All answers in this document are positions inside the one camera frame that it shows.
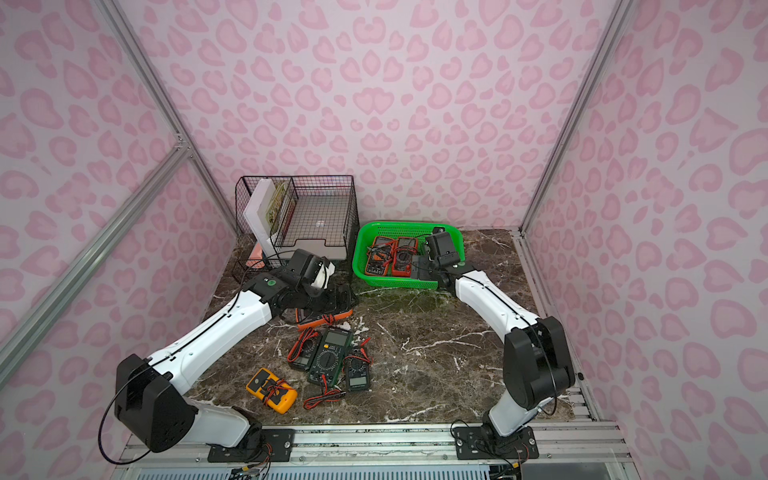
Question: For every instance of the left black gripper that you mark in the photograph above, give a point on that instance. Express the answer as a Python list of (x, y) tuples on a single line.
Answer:
[(335, 297)]

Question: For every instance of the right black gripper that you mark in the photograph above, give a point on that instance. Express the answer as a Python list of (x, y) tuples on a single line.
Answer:
[(414, 271)]

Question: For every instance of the orange wide multimeter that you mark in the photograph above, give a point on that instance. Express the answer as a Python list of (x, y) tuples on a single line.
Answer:
[(306, 319)]

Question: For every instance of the red small Delixi multimeter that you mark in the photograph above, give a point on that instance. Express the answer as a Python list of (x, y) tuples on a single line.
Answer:
[(405, 249)]

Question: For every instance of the orange multimeter tall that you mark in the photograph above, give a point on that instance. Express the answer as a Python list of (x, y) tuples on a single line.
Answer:
[(379, 256)]

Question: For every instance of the small dark multimeter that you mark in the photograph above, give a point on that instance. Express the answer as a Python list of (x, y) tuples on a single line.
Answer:
[(302, 354), (357, 370)]

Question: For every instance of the black wire desk organizer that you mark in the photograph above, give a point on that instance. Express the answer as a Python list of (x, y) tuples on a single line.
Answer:
[(298, 185)]

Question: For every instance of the green plastic basket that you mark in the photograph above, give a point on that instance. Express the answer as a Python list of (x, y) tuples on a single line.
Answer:
[(394, 230)]

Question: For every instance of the large green multimeter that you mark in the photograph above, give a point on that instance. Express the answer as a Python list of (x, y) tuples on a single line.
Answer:
[(326, 366)]

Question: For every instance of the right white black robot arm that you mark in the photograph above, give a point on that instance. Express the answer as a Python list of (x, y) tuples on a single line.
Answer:
[(536, 365)]

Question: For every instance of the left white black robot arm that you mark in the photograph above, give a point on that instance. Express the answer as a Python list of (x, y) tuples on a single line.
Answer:
[(150, 393)]

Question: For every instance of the yellow multimeter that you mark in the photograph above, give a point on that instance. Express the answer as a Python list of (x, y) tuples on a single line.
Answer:
[(272, 391)]

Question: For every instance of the pink notebook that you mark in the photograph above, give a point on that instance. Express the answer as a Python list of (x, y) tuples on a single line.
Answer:
[(254, 261)]

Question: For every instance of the white upright folder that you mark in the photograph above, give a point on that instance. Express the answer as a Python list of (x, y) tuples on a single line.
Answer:
[(262, 212)]

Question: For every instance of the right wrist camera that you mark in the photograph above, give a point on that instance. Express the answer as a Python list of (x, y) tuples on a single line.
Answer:
[(440, 247)]

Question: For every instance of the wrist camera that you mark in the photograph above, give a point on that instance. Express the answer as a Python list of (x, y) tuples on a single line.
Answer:
[(310, 271), (440, 247)]

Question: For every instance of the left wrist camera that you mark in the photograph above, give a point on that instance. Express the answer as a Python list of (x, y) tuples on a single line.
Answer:
[(310, 271)]

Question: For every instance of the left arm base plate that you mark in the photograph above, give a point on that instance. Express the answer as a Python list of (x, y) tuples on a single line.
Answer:
[(259, 444)]

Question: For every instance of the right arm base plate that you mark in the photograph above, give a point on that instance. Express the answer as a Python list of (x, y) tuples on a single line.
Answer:
[(482, 443)]

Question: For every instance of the aluminium front rail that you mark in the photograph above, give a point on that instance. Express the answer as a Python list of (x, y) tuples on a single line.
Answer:
[(579, 450)]

